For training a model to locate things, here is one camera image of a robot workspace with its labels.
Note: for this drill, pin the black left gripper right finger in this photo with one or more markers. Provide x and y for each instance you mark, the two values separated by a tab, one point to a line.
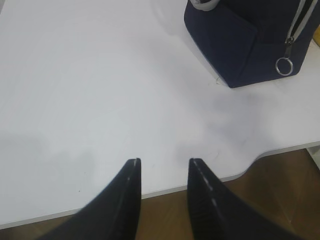
216	213

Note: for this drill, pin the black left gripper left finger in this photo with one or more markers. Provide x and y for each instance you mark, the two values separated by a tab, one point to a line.
112	215

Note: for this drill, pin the navy blue lunch bag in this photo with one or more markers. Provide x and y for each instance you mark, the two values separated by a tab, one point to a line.
253	41

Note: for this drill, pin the white table leg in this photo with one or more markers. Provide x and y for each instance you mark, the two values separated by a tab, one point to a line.
315	154

